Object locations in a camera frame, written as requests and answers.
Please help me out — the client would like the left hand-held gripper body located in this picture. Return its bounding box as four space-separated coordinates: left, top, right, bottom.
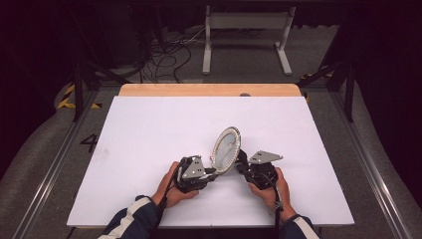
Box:
174 154 213 194

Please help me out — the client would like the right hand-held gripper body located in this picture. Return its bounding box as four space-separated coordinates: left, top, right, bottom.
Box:
244 150 284 191

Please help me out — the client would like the oval mirror with silver rim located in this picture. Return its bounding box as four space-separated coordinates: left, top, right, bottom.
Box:
210 125 242 175

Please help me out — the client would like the person's left hand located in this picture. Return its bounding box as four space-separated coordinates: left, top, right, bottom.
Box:
151 160 200 209

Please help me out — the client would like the person's right hand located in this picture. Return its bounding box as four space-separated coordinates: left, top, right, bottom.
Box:
247 166 298 224

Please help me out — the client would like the white board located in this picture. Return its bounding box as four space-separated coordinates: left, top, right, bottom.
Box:
67 96 355 229

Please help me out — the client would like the wooden table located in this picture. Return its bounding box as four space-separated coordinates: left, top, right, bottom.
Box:
118 83 303 98

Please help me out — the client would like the black metal stand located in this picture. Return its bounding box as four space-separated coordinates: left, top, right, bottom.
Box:
296 59 356 123
70 59 131 122

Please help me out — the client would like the yellow black floor tape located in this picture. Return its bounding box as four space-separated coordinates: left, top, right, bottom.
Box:
57 84 103 111

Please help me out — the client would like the right hand-held gripper black cable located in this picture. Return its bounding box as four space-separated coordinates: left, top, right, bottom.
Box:
265 172 283 239

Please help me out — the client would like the hand-held gripper black cable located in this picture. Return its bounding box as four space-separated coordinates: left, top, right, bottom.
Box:
150 158 185 239
265 172 283 239

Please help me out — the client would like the left hand-held gripper black cable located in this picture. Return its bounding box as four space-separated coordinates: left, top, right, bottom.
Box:
150 158 185 239

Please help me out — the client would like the aluminium floor rail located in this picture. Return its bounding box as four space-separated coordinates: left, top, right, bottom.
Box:
327 90 414 239
11 90 101 239

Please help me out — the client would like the tangle of black floor cables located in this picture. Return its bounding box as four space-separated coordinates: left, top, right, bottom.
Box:
137 26 204 85

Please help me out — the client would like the white metal stand frame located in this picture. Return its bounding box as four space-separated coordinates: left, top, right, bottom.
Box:
202 5 297 77

